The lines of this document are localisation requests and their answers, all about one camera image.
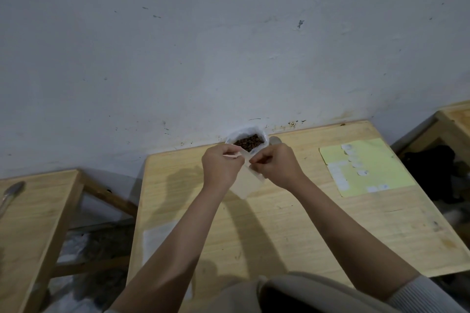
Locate person's left hand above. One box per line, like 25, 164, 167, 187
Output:
201, 143, 245, 193

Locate person's right hand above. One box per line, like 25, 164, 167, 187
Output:
249, 143, 307, 191

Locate kraft paper coffee bean bag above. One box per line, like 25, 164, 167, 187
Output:
224, 126, 271, 200

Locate person's right forearm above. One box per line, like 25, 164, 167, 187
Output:
284, 174, 421, 304

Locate person's left forearm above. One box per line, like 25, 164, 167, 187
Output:
108, 184, 235, 313

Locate roasted coffee beans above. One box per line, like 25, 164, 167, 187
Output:
234, 134, 264, 153

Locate group of white sticker labels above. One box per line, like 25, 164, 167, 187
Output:
328, 143, 390, 193

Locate yellow sticker backing sheet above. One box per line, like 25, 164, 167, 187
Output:
319, 138, 417, 198

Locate person's beige garment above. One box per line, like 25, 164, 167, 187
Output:
105, 271, 404, 313

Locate crumpled plastic sheet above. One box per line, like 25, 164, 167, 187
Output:
46, 226, 131, 311

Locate light wooden side table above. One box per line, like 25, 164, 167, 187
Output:
0, 168, 139, 313
391, 100, 470, 192

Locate person's white ribbed sleeve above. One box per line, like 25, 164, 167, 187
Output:
387, 274, 469, 313

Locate metal spoon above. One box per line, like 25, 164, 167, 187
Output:
0, 181, 26, 219

